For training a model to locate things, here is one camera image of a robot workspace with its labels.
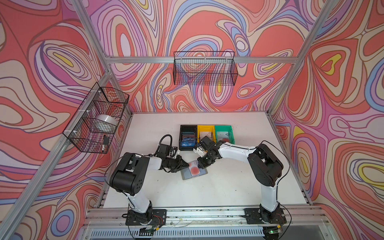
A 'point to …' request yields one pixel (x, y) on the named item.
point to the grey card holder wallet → (186, 173)
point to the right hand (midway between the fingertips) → (201, 169)
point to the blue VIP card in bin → (189, 142)
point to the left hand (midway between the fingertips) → (189, 164)
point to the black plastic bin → (188, 137)
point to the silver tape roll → (103, 120)
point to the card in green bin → (223, 136)
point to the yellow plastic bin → (206, 128)
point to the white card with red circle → (194, 167)
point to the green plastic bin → (225, 128)
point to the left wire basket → (91, 128)
